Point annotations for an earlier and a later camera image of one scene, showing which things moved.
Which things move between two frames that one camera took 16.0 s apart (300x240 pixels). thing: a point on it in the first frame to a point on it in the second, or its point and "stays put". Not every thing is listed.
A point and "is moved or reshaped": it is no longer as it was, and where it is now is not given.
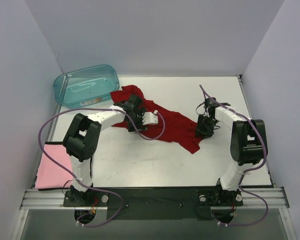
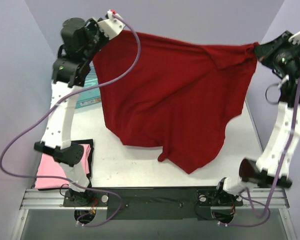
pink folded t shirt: (50, 175) stays put
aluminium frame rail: (53, 199) stays put
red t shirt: (179, 129) is moved or reshaped
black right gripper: (203, 127) to (265, 53)
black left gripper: (136, 121) to (97, 40)
